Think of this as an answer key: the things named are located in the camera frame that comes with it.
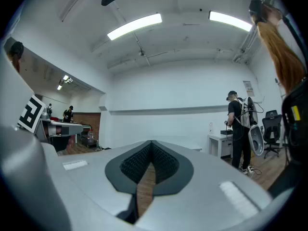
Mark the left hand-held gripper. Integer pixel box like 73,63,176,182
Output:
0,44,84,231

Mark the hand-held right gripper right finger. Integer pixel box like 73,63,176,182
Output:
134,140,274,231

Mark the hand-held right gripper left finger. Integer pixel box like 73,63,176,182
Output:
57,140,153,231

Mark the small white table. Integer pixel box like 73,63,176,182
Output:
208,133,234,158

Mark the black office chair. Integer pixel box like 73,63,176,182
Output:
261,109,282,160

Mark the wall poster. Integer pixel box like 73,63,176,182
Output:
243,80,255,97

